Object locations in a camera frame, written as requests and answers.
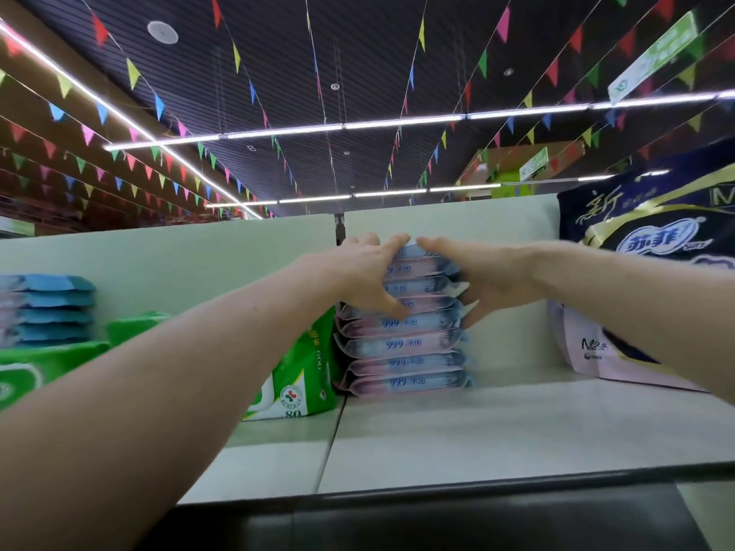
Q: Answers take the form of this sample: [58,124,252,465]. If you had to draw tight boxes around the person's left forearm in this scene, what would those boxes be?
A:
[0,258,346,551]

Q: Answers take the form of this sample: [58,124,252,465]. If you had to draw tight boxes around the person's right hand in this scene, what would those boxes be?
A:
[416,235,547,331]

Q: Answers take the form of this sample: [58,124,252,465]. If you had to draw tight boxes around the pink white pack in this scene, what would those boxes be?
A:
[547,302,704,393]

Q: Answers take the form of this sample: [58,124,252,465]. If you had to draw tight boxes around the round white ceiling fixture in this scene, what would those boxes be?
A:
[147,19,181,47]

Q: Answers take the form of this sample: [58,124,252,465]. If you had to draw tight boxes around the diagonal ceiling light strip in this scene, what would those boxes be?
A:
[0,17,266,219]

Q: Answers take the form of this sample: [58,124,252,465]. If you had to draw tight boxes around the person's left hand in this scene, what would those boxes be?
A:
[310,233,413,317]

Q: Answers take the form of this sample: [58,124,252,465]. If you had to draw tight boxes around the person's right forearm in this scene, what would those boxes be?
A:
[528,240,735,403]

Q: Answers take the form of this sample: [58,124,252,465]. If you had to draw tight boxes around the white green hanging sign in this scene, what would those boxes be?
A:
[606,10,702,106]

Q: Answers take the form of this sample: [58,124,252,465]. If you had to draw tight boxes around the short ceiling light strip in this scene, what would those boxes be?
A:
[207,168,673,210]

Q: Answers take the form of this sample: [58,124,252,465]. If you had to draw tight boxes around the strings of colourful bunting flags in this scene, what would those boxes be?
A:
[0,0,735,225]

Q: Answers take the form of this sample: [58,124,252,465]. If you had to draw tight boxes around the green yellow store sign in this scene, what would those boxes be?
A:
[457,143,553,200]

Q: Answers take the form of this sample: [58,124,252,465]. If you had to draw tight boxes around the dark blue gold pad packet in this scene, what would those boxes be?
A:
[557,137,735,365]

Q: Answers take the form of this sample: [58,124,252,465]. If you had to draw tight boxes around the metal store shelving unit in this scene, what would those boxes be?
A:
[0,194,735,551]

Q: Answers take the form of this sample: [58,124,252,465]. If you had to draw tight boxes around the long ceiling light strip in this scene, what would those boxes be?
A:
[103,89,735,152]

